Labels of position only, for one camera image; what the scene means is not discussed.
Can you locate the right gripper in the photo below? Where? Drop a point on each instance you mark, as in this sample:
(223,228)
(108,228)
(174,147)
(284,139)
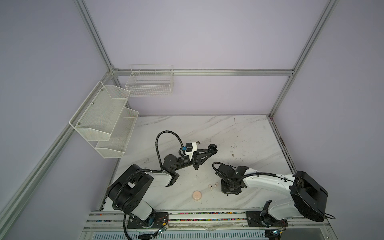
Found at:
(225,191)

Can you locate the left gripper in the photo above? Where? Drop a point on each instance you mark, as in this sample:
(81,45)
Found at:
(197,159)

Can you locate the black earbud charging case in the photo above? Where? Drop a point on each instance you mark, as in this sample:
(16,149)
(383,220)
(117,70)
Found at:
(213,148)

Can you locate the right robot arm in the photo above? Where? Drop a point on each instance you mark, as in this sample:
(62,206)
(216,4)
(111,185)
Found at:
(303,195)

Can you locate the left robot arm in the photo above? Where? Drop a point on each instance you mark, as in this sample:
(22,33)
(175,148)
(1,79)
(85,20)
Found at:
(128,191)

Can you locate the lower white mesh shelf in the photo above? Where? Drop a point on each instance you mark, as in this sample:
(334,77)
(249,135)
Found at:
(120,137)

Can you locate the white mesh shelf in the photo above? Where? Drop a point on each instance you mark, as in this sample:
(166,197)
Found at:
(120,137)
(97,117)

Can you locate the upper white mesh shelf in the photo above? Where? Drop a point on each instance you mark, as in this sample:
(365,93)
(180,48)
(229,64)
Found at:
(97,117)

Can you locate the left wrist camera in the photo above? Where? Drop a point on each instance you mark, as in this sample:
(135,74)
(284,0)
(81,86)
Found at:
(188,150)

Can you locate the white wire basket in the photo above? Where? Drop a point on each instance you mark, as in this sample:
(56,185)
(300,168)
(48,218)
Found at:
(151,80)

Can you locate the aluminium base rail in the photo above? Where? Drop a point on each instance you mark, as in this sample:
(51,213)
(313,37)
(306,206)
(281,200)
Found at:
(204,225)

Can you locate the aluminium frame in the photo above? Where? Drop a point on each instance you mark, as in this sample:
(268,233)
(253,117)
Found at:
(19,201)

